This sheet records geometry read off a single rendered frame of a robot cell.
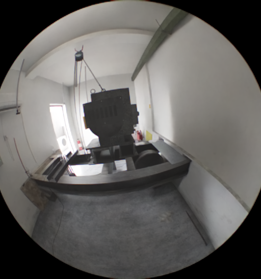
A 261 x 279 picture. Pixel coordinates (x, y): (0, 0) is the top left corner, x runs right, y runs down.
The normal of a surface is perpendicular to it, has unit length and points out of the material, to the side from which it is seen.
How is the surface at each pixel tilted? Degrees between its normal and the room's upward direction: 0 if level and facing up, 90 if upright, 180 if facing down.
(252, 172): 90
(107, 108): 90
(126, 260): 0
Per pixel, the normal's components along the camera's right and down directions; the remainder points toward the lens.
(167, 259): -0.11, -0.93
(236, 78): -0.98, 0.16
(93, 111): 0.15, 0.33
